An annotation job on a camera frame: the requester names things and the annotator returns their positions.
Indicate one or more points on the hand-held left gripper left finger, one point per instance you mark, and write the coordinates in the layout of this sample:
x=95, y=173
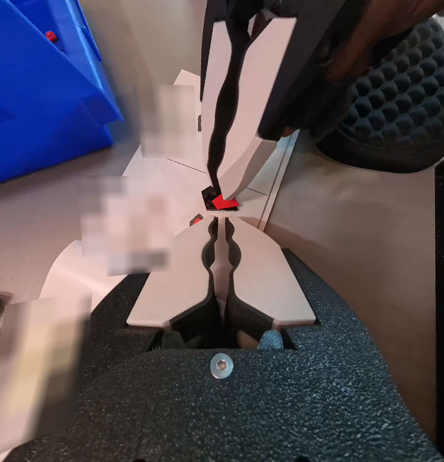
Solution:
x=171, y=281

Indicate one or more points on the blue plastic bin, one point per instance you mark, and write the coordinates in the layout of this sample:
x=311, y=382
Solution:
x=45, y=108

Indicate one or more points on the small red toy brick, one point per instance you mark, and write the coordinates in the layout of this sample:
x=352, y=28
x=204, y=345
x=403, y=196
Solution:
x=49, y=35
x=196, y=219

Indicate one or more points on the red toy slope brick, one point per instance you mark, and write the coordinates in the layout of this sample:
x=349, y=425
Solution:
x=225, y=203

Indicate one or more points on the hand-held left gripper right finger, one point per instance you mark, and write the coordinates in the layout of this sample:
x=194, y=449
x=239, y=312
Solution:
x=269, y=285

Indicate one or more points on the person's right forearm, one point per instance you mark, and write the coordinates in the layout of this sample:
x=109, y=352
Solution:
x=399, y=108

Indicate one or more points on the white instruction booklet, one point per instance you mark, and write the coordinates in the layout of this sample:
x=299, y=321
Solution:
x=187, y=195

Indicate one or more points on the person's right hand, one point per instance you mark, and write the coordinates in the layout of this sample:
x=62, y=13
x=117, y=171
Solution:
x=395, y=14

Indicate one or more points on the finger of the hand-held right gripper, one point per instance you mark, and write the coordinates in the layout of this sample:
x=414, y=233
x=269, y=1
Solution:
x=265, y=65
x=213, y=79

